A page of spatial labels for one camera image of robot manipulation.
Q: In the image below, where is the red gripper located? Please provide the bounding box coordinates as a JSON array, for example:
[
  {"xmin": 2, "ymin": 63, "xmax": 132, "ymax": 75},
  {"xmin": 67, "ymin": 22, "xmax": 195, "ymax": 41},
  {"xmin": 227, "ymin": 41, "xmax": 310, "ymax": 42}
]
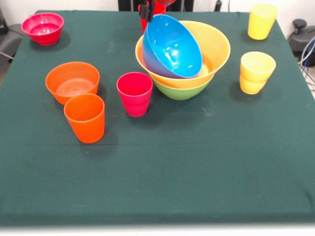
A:
[{"xmin": 138, "ymin": 0, "xmax": 177, "ymax": 24}]

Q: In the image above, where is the blue bowl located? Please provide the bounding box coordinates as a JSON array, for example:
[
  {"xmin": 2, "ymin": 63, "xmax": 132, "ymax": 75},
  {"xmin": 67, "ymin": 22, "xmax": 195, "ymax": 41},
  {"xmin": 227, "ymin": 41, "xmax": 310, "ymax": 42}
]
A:
[{"xmin": 142, "ymin": 14, "xmax": 203, "ymax": 79}]

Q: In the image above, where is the large yellow-orange bowl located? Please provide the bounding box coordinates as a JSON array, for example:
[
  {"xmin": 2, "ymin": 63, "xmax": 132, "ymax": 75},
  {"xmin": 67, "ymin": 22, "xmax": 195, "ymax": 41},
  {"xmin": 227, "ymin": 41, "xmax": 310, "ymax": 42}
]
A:
[{"xmin": 135, "ymin": 20, "xmax": 231, "ymax": 89}]

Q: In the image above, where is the red cup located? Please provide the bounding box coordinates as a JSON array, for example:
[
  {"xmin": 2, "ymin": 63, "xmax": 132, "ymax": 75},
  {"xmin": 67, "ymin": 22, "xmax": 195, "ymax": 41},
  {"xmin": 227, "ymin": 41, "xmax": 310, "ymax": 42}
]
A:
[{"xmin": 137, "ymin": 2, "xmax": 167, "ymax": 34}]

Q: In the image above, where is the green bowl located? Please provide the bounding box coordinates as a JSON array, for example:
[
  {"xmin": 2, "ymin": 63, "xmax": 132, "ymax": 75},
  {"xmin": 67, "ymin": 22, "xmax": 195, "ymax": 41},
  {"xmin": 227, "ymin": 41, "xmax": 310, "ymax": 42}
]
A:
[{"xmin": 152, "ymin": 80, "xmax": 211, "ymax": 101}]

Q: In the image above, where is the pink cup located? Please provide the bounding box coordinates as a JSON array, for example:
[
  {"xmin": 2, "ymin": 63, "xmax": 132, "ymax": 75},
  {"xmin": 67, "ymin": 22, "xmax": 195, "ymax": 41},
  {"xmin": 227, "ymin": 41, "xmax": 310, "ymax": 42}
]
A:
[{"xmin": 116, "ymin": 72, "xmax": 154, "ymax": 118}]

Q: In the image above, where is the small orange bowl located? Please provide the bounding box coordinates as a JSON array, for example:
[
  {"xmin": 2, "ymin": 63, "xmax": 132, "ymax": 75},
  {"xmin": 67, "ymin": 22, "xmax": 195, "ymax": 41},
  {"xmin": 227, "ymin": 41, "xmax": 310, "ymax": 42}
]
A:
[{"xmin": 45, "ymin": 61, "xmax": 100, "ymax": 106}]

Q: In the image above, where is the pink bowl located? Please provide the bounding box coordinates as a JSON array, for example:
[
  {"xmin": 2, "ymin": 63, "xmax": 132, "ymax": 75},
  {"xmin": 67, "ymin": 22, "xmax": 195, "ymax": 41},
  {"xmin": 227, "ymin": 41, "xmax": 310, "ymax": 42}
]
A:
[{"xmin": 21, "ymin": 12, "xmax": 65, "ymax": 46}]

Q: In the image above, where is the bright yellow cup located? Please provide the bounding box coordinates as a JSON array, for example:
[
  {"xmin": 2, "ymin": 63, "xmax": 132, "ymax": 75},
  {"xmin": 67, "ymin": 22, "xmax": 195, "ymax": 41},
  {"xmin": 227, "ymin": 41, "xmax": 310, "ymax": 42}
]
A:
[{"xmin": 247, "ymin": 3, "xmax": 279, "ymax": 41}]

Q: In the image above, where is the amber yellow cup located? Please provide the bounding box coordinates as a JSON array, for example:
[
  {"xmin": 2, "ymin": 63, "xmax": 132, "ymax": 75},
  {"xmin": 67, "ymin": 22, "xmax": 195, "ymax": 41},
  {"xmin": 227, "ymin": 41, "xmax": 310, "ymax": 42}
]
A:
[{"xmin": 240, "ymin": 51, "xmax": 277, "ymax": 95}]

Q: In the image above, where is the orange cup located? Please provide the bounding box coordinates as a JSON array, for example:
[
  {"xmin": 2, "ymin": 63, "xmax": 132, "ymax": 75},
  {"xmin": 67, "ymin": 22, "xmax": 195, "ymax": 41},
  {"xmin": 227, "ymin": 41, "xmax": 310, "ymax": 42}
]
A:
[{"xmin": 63, "ymin": 93, "xmax": 106, "ymax": 144}]

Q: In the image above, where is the dark green table cloth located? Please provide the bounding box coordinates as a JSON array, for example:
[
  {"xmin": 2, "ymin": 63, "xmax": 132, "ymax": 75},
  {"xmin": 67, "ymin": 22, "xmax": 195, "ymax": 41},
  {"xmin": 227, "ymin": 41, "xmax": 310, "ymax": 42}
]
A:
[{"xmin": 0, "ymin": 9, "xmax": 315, "ymax": 227}]

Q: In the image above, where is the tangle of cables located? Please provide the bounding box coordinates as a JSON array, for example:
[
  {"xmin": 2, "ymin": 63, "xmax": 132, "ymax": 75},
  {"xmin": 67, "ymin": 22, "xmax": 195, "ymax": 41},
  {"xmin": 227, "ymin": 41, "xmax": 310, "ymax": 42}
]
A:
[{"xmin": 297, "ymin": 36, "xmax": 315, "ymax": 91}]

